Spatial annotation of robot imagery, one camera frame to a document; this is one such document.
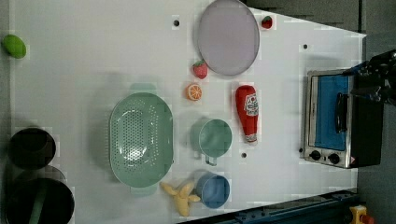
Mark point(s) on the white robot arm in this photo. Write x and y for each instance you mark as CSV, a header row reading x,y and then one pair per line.
x,y
379,75

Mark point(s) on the red plush ketchup bottle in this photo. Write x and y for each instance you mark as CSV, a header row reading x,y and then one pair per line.
x,y
248,111

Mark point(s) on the yellow red clamp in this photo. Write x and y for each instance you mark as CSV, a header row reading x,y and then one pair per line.
x,y
360,216

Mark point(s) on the green metal cup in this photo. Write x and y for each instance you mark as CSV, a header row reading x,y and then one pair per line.
x,y
211,138

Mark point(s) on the orange slice toy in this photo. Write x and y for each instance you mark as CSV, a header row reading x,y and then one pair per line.
x,y
194,92

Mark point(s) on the yellow plush banana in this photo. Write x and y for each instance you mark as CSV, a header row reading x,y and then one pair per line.
x,y
182,197

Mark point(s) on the silver black toaster oven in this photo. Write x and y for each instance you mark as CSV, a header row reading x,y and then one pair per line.
x,y
341,129

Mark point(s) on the plush strawberry near plate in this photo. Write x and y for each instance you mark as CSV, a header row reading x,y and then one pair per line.
x,y
200,69

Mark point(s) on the green oval strainer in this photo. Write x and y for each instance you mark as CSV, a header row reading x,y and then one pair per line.
x,y
140,133

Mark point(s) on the large black pot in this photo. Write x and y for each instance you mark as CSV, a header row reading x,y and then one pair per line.
x,y
40,197

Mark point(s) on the lilac round plate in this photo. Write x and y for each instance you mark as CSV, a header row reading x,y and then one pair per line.
x,y
228,37

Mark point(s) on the blue metal cup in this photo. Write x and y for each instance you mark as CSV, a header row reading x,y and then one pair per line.
x,y
214,190

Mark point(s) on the green lime toy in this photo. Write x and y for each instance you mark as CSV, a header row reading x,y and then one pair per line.
x,y
14,46

